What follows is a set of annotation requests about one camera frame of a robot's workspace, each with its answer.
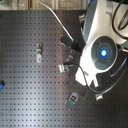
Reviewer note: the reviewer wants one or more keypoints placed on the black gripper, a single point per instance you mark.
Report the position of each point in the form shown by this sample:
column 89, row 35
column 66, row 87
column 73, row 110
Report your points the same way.
column 73, row 45

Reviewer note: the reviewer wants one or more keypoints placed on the metal cable clip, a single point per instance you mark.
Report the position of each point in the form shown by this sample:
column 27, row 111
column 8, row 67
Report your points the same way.
column 39, row 52

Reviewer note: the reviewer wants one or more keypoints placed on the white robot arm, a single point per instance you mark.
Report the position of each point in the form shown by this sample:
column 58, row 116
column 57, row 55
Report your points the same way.
column 102, row 32

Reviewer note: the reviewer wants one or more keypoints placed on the grey camera mount block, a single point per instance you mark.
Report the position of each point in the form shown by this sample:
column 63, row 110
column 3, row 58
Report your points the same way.
column 70, row 102

